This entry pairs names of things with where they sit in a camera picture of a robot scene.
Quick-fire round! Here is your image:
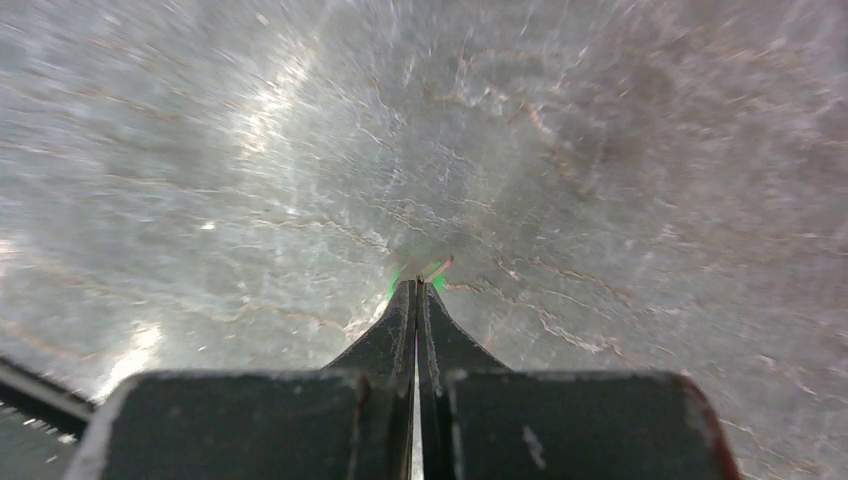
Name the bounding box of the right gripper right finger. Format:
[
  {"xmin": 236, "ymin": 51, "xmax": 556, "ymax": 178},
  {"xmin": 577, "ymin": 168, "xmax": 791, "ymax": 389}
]
[{"xmin": 415, "ymin": 281, "xmax": 510, "ymax": 479}]

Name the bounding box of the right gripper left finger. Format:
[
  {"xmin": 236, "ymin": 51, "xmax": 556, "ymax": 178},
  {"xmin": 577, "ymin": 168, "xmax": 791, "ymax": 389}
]
[{"xmin": 328, "ymin": 280, "xmax": 418, "ymax": 479}]

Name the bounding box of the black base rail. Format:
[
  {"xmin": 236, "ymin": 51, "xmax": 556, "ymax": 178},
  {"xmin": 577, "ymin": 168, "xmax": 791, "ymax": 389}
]
[{"xmin": 1, "ymin": 355, "xmax": 96, "ymax": 438}]

